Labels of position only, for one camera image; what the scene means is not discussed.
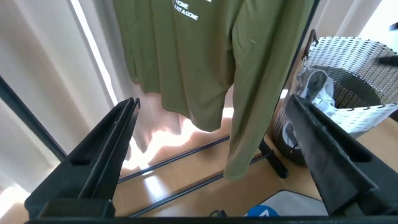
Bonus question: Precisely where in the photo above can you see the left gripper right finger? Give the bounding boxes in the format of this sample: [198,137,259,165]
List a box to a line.
[284,94,398,218]

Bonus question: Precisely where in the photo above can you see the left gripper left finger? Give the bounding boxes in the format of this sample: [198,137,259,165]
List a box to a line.
[24,96,141,218]

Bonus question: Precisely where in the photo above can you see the pale grey shorts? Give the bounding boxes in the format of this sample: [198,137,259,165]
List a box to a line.
[294,67,338,118]

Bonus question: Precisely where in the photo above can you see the green shirt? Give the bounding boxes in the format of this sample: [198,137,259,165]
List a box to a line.
[112,0,315,180]

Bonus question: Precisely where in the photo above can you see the white laundry basket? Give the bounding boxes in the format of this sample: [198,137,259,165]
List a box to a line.
[269,29,398,167]

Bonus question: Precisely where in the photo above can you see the black clothes rack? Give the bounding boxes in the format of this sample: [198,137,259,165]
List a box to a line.
[0,0,321,218]

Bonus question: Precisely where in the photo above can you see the beige curtain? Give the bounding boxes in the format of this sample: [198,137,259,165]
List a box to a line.
[0,0,383,200]

